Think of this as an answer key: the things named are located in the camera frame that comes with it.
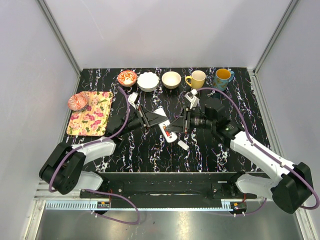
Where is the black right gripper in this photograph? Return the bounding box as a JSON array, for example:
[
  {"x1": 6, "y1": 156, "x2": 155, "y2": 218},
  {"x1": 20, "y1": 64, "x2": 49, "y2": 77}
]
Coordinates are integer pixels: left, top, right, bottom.
[{"x1": 166, "y1": 106, "x2": 215, "y2": 134}]

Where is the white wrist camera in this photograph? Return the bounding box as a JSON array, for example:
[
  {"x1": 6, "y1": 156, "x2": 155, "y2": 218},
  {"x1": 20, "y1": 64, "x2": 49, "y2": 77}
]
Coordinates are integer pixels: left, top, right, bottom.
[
  {"x1": 128, "y1": 92, "x2": 139, "y2": 110},
  {"x1": 184, "y1": 89, "x2": 200, "y2": 109}
]

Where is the white battery cover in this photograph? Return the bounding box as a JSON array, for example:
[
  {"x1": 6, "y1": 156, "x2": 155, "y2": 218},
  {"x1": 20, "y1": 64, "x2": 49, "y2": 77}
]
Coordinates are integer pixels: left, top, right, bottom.
[{"x1": 177, "y1": 140, "x2": 189, "y2": 151}]

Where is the white remote control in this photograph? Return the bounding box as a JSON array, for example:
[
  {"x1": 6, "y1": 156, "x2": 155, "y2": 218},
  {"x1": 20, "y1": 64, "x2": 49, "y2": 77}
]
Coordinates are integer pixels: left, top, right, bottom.
[{"x1": 154, "y1": 107, "x2": 178, "y2": 143}]

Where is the cream round bowl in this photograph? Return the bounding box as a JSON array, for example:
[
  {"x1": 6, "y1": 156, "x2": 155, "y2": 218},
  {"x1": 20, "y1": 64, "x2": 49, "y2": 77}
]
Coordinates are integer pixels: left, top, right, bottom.
[{"x1": 161, "y1": 71, "x2": 181, "y2": 90}]

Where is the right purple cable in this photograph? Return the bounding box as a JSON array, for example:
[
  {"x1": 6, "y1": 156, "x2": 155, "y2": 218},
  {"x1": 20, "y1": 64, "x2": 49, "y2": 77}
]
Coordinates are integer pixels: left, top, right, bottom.
[{"x1": 196, "y1": 87, "x2": 320, "y2": 217}]

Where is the red patterned small bowl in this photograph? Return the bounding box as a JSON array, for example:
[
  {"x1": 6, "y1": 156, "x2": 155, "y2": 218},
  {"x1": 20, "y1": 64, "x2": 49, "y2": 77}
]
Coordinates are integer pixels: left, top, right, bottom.
[{"x1": 117, "y1": 70, "x2": 137, "y2": 87}]

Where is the yellow mug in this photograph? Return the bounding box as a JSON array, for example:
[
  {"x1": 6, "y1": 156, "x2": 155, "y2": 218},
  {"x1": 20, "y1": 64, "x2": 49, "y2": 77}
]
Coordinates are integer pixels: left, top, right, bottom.
[{"x1": 185, "y1": 70, "x2": 206, "y2": 90}]

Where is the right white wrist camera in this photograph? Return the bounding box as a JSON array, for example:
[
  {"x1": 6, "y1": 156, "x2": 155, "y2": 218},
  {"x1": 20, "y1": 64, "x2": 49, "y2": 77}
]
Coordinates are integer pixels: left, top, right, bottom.
[{"x1": 184, "y1": 89, "x2": 200, "y2": 109}]

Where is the white scalloped bowl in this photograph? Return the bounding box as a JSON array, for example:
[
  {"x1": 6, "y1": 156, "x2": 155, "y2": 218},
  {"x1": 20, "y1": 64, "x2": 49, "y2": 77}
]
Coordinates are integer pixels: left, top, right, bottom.
[{"x1": 137, "y1": 72, "x2": 159, "y2": 93}]

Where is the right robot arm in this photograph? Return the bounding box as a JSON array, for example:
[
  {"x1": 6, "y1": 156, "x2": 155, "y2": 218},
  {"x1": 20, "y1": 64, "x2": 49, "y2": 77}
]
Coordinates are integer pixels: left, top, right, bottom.
[{"x1": 166, "y1": 98, "x2": 313, "y2": 214}]

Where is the floral rectangular tray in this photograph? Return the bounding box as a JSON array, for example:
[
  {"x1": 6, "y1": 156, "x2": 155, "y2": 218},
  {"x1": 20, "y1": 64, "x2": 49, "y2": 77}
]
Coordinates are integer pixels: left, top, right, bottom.
[{"x1": 66, "y1": 91, "x2": 113, "y2": 137}]

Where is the blue butterfly mug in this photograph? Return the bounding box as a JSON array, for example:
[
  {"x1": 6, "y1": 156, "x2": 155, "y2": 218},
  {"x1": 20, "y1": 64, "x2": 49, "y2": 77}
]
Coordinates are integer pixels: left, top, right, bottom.
[{"x1": 213, "y1": 68, "x2": 235, "y2": 92}]

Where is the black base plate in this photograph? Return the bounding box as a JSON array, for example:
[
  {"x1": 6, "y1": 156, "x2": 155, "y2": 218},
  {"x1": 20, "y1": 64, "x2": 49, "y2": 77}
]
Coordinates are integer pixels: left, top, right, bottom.
[{"x1": 79, "y1": 172, "x2": 256, "y2": 211}]

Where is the pink patterned bowl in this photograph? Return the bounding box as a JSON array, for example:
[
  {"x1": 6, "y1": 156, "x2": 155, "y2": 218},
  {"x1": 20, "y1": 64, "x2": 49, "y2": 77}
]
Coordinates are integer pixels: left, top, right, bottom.
[{"x1": 67, "y1": 92, "x2": 89, "y2": 111}]

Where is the red orange battery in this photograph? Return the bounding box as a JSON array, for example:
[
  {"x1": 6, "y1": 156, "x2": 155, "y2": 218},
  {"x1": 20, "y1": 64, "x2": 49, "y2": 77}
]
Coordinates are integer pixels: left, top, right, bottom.
[{"x1": 163, "y1": 126, "x2": 173, "y2": 139}]

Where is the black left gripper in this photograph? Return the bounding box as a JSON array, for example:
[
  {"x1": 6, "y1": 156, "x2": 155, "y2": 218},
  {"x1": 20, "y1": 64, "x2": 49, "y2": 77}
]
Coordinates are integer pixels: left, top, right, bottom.
[{"x1": 119, "y1": 104, "x2": 168, "y2": 137}]

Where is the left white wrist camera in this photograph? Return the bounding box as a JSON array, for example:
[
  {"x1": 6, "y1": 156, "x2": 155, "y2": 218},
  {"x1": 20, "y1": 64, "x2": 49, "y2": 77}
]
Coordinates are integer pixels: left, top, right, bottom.
[{"x1": 128, "y1": 92, "x2": 139, "y2": 110}]

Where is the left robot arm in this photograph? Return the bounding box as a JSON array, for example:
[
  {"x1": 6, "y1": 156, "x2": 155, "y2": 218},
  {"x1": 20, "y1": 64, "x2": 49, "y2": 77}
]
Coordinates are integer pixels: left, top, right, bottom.
[{"x1": 39, "y1": 105, "x2": 168, "y2": 198}]

